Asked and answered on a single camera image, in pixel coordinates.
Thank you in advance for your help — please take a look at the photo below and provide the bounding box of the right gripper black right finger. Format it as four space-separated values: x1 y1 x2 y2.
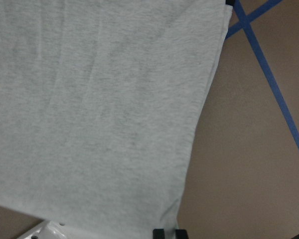
175 229 189 239

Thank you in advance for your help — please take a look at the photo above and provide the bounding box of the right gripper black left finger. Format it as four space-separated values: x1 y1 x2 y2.
152 229 165 239

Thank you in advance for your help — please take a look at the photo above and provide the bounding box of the grey cartoon print t-shirt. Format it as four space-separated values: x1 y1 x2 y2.
0 0 232 239

